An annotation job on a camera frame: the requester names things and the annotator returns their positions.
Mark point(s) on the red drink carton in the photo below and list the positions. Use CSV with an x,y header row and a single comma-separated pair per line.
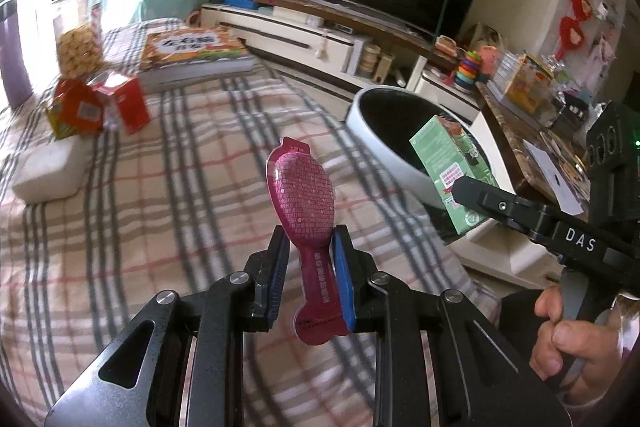
x,y
130,104

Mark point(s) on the black storage box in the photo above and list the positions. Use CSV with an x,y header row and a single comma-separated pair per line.
x,y
572,112

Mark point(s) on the white tissue pack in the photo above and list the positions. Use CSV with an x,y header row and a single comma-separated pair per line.
x,y
50,172

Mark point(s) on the white paper sheet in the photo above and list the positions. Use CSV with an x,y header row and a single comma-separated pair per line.
x,y
550,182

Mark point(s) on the white security camera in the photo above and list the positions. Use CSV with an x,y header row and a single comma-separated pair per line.
x,y
602,10

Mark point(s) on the purple thermos bottle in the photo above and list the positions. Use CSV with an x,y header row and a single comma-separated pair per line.
x,y
12,62

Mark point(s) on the yellow printed toy box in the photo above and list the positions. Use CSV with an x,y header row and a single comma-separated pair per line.
x,y
527,79

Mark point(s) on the green drink carton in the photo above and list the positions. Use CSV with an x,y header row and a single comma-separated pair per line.
x,y
445,157

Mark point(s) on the pink hairbrush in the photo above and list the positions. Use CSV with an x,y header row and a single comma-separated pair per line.
x,y
302,187

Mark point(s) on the marble top side cabinet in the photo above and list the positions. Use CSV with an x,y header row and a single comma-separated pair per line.
x,y
505,132

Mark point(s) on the glass snack jar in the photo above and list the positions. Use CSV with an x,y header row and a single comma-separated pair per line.
x,y
77,47

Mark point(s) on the person's right hand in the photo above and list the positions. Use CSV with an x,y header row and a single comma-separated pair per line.
x,y
570,337

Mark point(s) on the white television cabinet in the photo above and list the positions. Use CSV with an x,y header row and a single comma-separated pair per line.
x,y
300,37

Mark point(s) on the white round trash bin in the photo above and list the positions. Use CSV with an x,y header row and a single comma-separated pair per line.
x,y
370,142

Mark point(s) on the pink hanging garment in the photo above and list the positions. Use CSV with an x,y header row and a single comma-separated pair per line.
x,y
607,49

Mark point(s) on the orange picture book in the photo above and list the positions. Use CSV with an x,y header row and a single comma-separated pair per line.
x,y
190,52

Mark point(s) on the stack of picture books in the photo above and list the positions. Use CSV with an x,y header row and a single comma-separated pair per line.
x,y
570,152

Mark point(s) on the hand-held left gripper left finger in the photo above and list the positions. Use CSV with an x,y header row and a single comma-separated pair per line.
x,y
277,267

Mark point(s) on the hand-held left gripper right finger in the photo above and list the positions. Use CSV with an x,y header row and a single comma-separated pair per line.
x,y
345,277

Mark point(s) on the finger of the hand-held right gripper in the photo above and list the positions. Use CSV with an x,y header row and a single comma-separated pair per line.
x,y
500,204

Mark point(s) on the wooden toy building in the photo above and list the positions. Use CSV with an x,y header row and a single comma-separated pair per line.
x,y
384,67

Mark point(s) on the stack of yellow bowls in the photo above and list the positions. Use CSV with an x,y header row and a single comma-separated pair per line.
x,y
370,62

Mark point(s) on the white bin black bag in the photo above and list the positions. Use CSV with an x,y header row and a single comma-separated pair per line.
x,y
390,122

